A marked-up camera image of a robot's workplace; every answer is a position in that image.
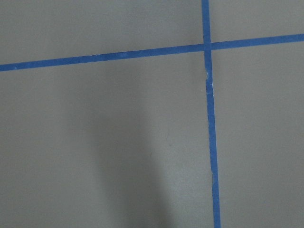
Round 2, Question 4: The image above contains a blue tape line crosswise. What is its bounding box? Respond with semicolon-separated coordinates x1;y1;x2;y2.
0;34;304;72

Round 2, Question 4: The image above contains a blue tape line lengthwise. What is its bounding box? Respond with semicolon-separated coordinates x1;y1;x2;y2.
201;0;221;228

